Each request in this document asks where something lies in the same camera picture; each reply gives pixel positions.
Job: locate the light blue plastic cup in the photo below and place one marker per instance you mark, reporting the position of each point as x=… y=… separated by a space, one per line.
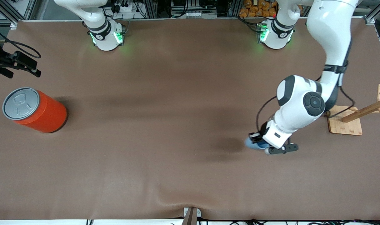
x=254 y=145

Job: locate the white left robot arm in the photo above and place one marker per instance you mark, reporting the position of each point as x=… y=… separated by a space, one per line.
x=302 y=103

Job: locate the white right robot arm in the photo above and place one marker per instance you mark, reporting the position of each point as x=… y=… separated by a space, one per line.
x=102 y=29

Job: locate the wooden cup rack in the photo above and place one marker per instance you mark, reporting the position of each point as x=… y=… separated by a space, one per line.
x=344 y=125

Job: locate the orange can grey lid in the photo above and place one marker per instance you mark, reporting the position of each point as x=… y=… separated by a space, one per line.
x=43 y=114

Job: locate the brown table mat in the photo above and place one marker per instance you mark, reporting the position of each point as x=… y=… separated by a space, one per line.
x=190 y=131

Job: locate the white power strip with plugs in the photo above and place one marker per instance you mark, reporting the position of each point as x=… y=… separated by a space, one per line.
x=124 y=7

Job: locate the bag of orange snacks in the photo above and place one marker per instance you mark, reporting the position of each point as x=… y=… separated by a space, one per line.
x=255 y=9

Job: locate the long white power strip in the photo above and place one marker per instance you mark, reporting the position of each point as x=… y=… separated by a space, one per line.
x=193 y=14

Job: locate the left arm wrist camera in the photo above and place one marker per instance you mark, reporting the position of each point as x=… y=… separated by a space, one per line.
x=283 y=149

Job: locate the aluminium frame profile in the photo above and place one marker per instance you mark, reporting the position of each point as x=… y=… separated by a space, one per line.
x=8 y=12
x=369 y=19

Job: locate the metal bracket with brown post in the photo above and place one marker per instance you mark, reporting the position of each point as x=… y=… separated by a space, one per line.
x=191 y=215

